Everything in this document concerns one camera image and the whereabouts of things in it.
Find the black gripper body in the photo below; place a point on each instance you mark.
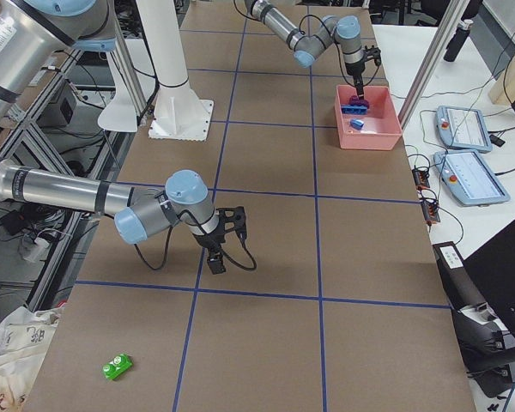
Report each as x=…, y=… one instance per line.
x=208, y=243
x=354, y=70

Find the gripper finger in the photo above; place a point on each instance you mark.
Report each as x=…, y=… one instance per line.
x=215, y=262
x=359, y=89

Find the purple block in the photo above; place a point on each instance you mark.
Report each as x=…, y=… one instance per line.
x=355, y=100

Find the long blue block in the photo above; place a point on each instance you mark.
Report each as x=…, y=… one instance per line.
x=354, y=109

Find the small blue block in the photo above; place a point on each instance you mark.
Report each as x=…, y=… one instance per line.
x=356, y=123

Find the green block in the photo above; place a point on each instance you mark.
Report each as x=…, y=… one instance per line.
x=117, y=366

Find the pink plastic box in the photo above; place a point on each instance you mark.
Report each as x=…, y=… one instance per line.
x=382, y=129

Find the far teach pendant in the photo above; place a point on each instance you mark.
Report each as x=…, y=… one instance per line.
x=463, y=128

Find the teach pendant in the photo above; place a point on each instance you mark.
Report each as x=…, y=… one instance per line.
x=463, y=128
x=468, y=178

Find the black power strip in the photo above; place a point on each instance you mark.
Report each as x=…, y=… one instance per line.
x=420, y=178
x=430, y=210

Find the near teach pendant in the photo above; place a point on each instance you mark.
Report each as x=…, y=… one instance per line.
x=468, y=178

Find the white paper label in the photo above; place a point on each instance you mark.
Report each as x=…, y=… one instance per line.
x=451, y=257

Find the printed tote bag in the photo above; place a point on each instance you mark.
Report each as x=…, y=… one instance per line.
x=24, y=340

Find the black laptop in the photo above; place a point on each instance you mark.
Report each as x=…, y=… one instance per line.
x=492, y=270

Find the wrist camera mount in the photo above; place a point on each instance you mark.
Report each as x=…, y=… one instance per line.
x=373, y=53
x=233, y=220

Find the aluminium frame post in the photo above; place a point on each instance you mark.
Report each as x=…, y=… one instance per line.
x=453, y=15

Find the white camera pole stand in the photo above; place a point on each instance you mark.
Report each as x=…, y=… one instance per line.
x=178, y=112

